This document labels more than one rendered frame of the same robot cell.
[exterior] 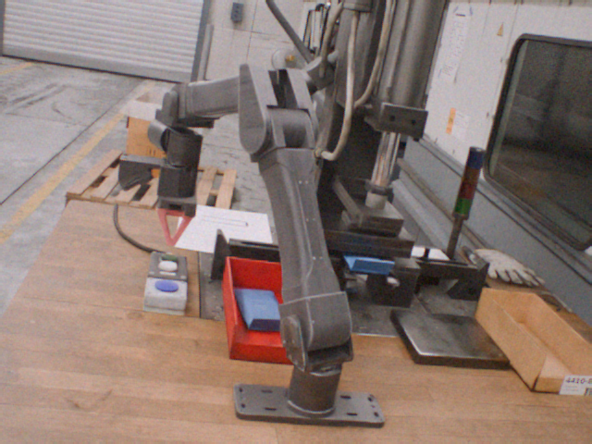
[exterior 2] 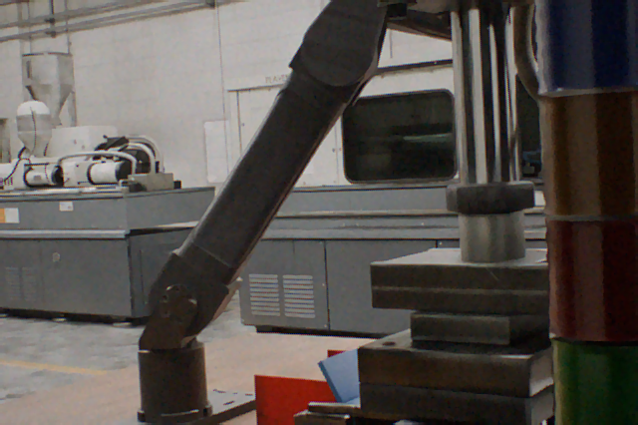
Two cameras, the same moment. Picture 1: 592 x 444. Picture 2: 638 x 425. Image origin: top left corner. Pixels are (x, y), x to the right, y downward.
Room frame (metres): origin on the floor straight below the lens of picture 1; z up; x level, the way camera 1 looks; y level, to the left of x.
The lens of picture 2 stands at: (1.52, -0.61, 1.14)
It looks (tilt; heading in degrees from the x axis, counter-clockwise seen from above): 3 degrees down; 136
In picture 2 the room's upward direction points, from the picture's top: 3 degrees counter-clockwise
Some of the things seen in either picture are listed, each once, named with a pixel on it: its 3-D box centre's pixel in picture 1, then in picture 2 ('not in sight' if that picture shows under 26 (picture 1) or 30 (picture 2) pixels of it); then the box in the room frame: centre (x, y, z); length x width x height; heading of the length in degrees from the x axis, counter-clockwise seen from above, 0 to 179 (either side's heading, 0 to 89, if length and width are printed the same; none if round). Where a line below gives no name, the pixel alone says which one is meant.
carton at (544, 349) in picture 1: (535, 339); not in sight; (1.03, -0.45, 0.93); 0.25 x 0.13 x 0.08; 13
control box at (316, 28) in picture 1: (319, 30); not in sight; (6.74, 0.22, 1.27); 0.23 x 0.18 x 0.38; 99
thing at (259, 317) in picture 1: (263, 303); not in sight; (0.99, 0.04, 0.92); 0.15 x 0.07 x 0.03; 19
